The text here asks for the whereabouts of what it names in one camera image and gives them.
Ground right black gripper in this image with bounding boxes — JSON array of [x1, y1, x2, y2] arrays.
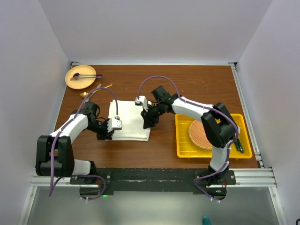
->
[[141, 102, 165, 130]]

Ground white cloth napkin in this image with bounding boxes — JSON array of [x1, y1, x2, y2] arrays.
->
[[112, 100, 150, 142]]

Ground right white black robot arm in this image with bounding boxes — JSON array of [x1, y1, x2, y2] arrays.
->
[[135, 86, 239, 184]]

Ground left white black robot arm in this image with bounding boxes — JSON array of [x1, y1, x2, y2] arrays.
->
[[35, 102, 122, 184]]

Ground gold spoon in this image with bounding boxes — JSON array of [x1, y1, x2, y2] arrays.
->
[[80, 84, 113, 98]]

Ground silver fork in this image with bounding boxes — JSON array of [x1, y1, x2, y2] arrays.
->
[[85, 84, 102, 102]]

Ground yellow plastic tray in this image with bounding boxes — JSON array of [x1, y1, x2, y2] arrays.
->
[[175, 113, 252, 159]]

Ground woven wicker basket plate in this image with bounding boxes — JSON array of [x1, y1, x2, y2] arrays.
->
[[188, 120, 212, 150]]

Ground purple spoon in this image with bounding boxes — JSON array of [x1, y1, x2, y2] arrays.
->
[[70, 73, 103, 81]]

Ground beige round plate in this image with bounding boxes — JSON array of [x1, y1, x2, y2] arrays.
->
[[65, 65, 97, 90]]

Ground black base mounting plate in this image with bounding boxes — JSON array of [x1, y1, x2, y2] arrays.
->
[[70, 168, 236, 200]]

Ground teal cloth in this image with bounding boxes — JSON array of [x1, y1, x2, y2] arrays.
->
[[202, 216, 211, 225]]

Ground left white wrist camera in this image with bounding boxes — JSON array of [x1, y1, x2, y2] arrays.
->
[[107, 117, 122, 132]]

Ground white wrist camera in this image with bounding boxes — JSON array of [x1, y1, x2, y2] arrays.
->
[[107, 117, 122, 132], [135, 96, 148, 112]]

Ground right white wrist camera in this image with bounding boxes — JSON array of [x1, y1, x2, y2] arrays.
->
[[135, 96, 148, 112]]

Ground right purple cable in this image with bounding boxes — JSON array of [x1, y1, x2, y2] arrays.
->
[[137, 75, 240, 203]]

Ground purple cable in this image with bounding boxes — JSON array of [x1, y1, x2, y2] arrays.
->
[[137, 75, 240, 203], [48, 87, 120, 201]]

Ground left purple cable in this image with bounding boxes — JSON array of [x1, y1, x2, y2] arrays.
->
[[48, 87, 120, 201]]

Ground green handled snips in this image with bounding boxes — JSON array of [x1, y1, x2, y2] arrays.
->
[[235, 139, 244, 153]]

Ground aluminium right side rail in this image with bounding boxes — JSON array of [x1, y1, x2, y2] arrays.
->
[[228, 63, 264, 168]]

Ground aluminium rail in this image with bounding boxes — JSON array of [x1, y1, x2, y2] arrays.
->
[[228, 63, 264, 168], [30, 168, 277, 188]]

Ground aluminium front rail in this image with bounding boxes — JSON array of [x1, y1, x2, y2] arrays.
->
[[30, 168, 277, 188]]

